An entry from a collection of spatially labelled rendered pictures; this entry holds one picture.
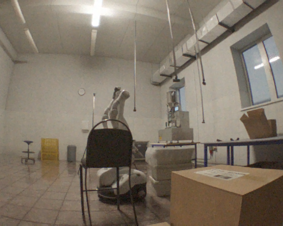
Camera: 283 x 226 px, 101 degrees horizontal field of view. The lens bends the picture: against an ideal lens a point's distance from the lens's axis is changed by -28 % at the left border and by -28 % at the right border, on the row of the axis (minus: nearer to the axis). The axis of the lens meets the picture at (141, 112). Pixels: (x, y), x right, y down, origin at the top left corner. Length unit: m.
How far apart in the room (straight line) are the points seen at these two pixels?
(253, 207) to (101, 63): 7.12
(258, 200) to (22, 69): 7.87
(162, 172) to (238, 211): 1.89
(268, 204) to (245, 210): 0.13
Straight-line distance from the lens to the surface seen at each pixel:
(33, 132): 6.84
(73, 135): 6.43
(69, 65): 7.23
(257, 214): 0.51
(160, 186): 2.29
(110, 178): 2.10
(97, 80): 6.88
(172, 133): 2.86
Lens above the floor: 0.79
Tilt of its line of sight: 10 degrees up
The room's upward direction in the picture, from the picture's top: straight up
